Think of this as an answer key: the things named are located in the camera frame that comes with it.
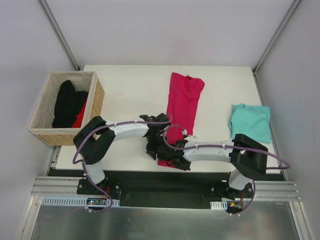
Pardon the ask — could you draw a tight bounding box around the pink t shirt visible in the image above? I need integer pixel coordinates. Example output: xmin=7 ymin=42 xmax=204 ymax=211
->
xmin=157 ymin=72 xmax=205 ymax=171

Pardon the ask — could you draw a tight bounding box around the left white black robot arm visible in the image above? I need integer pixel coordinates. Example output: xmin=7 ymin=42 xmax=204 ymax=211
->
xmin=72 ymin=113 xmax=173 ymax=195

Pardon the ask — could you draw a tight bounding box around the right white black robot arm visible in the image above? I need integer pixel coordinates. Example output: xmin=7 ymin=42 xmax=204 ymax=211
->
xmin=156 ymin=134 xmax=268 ymax=199

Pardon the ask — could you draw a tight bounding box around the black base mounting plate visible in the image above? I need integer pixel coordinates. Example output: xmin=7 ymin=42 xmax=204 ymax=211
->
xmin=76 ymin=171 xmax=253 ymax=209

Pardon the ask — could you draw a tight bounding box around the red garment in basket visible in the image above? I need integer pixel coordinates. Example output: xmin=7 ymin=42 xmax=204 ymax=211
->
xmin=72 ymin=99 xmax=87 ymax=128

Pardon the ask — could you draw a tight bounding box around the teal folded t shirt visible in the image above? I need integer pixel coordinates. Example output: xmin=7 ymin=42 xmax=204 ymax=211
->
xmin=228 ymin=103 xmax=271 ymax=144

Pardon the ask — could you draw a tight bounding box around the wicker basket with liner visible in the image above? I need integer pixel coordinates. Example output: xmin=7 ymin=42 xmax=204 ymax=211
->
xmin=28 ymin=71 xmax=105 ymax=146

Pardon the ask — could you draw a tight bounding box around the black garment in basket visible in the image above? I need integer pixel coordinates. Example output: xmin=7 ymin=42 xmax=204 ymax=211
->
xmin=52 ymin=80 xmax=89 ymax=129

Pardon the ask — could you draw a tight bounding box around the right white cable duct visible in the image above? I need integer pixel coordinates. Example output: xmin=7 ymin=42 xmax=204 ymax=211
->
xmin=210 ymin=200 xmax=228 ymax=211

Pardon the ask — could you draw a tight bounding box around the white cable duct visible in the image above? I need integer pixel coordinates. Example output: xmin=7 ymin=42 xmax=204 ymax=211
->
xmin=42 ymin=196 xmax=120 ymax=208
xmin=210 ymin=200 xmax=228 ymax=211

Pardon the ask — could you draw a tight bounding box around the aluminium frame rail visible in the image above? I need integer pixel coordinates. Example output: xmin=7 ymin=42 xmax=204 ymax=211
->
xmin=31 ymin=176 xmax=302 ymax=202

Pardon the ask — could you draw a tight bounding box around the left white cable duct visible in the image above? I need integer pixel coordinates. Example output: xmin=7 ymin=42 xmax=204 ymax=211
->
xmin=42 ymin=196 xmax=120 ymax=208

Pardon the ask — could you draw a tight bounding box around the left aluminium corner post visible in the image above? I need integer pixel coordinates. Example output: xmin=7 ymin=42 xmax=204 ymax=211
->
xmin=37 ymin=0 xmax=81 ymax=71

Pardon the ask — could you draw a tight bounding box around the aluminium corner post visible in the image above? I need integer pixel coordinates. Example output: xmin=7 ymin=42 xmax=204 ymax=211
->
xmin=252 ymin=0 xmax=303 ymax=76
xmin=37 ymin=0 xmax=81 ymax=71

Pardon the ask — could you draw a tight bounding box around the right aluminium corner post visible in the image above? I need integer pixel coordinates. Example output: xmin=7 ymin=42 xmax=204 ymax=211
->
xmin=252 ymin=0 xmax=303 ymax=76

